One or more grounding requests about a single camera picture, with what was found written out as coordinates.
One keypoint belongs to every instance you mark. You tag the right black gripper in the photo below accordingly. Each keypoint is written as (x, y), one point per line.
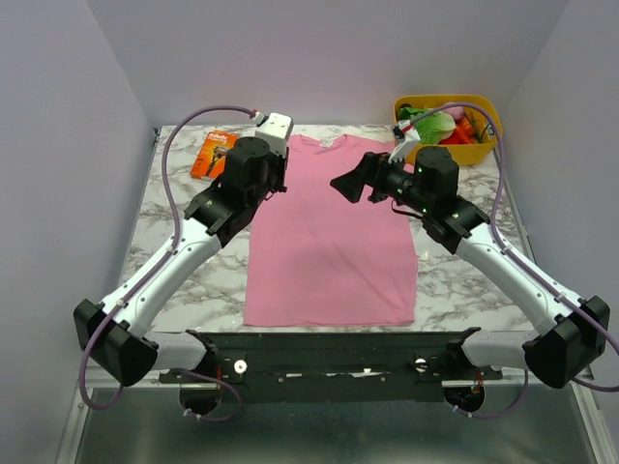
(373, 172)

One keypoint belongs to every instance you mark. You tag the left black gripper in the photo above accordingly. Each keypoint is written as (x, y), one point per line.
(280, 163)

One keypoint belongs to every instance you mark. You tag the pink t-shirt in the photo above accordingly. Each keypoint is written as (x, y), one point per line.
(317, 260)

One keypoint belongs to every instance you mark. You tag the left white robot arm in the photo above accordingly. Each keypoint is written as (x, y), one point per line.
(113, 332)

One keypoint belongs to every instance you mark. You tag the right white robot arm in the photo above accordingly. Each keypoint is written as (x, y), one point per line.
(568, 330)

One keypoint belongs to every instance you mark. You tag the orange razor box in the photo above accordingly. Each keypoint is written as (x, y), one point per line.
(210, 160)

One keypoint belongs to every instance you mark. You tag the green toy lettuce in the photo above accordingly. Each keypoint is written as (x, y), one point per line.
(432, 129)

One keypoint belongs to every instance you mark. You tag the red toy pepper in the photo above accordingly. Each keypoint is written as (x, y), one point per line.
(457, 138)

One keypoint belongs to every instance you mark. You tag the orange toy carrot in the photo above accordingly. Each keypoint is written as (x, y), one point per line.
(465, 131)

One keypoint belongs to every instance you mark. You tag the pink toy ball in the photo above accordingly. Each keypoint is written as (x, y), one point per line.
(456, 112)

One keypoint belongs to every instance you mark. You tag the yellow plastic bin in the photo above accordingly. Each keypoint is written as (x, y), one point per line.
(479, 111)

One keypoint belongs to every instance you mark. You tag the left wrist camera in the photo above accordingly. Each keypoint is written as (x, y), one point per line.
(275, 130)

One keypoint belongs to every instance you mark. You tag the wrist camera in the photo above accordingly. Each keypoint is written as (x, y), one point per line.
(275, 130)
(406, 138)

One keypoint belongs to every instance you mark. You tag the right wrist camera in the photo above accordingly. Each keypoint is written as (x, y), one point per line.
(406, 138)

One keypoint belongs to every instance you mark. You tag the black base frame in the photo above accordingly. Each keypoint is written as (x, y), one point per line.
(340, 367)

